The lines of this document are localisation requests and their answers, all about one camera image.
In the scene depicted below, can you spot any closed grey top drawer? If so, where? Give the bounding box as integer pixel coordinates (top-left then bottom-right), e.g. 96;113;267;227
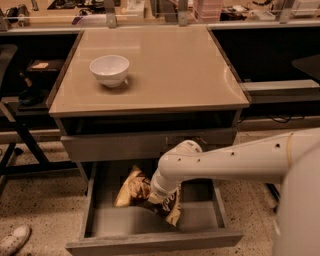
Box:
61;128;237;162

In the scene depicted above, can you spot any black desk frame left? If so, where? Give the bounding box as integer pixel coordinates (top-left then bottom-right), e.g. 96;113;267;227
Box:
0;44;79;198

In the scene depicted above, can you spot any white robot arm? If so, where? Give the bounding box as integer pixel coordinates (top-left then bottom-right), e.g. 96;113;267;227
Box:
151;128;320;256

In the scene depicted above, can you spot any white shoe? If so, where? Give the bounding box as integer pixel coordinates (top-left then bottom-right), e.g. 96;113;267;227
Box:
0;225;31;256

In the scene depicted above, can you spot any brown chip bag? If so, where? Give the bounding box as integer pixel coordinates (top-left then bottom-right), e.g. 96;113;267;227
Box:
114;165;181;226

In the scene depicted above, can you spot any black box with label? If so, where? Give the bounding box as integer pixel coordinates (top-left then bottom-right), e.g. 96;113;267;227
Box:
26;59;64;79

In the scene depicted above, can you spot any pink plastic bin stack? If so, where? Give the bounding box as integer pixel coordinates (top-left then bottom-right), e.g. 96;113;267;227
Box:
193;0;222;23

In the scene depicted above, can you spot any white bowl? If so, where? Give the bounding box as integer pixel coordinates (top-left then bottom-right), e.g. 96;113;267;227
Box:
89;55;130;88

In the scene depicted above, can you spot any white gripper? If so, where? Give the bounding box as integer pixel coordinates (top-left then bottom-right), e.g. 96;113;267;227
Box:
148;169;182;204

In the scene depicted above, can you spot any grey drawer cabinet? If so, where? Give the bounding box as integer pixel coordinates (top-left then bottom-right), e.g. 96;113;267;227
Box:
45;25;251;194

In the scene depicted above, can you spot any open grey middle drawer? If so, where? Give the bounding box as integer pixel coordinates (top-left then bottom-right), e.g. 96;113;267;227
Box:
66;160;243;256

